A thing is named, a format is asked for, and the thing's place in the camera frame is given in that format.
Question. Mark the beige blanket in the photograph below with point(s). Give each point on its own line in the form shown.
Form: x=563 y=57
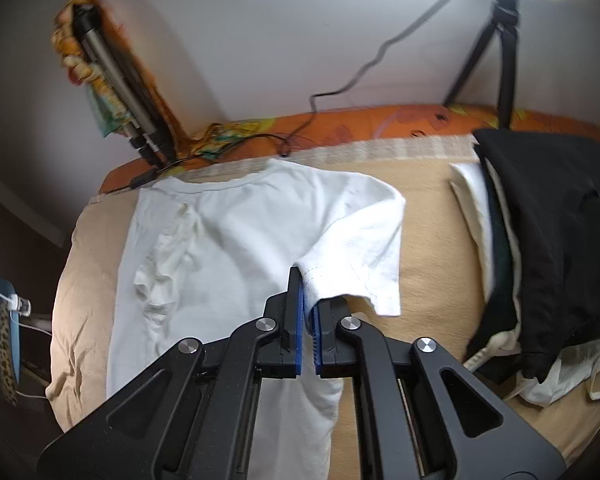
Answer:
x=430 y=240

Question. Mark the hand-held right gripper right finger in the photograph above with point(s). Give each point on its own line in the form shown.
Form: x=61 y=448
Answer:
x=316 y=340

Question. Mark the black garment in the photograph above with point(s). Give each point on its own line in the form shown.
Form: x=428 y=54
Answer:
x=555 y=220

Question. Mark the leopard print cloth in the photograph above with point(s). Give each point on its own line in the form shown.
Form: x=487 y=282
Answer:
x=5 y=360

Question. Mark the white t-shirt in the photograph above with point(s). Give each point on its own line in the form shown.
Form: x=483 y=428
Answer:
x=230 y=240

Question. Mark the silver folded tripod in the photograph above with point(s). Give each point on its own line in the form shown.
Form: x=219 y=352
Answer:
x=105 y=60

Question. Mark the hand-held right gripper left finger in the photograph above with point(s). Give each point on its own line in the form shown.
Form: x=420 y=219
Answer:
x=300 y=330

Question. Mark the colourful patterned cloth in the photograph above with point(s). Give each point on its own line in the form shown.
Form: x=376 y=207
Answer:
x=67 y=45

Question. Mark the orange patterned bedsheet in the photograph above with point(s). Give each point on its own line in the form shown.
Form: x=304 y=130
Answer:
x=360 y=125

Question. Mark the white charger plug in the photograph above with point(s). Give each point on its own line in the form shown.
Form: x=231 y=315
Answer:
x=20 y=306

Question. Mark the cream folded garment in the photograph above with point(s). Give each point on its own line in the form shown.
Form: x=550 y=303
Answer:
x=475 y=200

